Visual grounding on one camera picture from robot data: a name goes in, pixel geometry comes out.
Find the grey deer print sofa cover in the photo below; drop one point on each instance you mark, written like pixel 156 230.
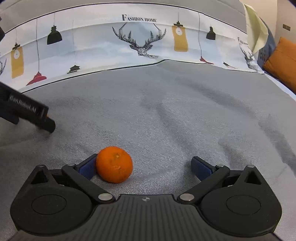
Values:
pixel 164 80

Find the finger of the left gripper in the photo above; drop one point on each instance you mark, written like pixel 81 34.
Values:
pixel 48 125

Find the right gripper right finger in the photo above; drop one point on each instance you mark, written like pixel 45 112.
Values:
pixel 210 177

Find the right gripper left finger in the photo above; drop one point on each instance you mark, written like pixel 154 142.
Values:
pixel 79 176

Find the orange cushion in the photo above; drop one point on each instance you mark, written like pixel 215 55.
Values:
pixel 281 64

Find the orange mandarin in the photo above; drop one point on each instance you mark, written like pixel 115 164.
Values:
pixel 113 164

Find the yellow cloth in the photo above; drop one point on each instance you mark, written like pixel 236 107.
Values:
pixel 257 32

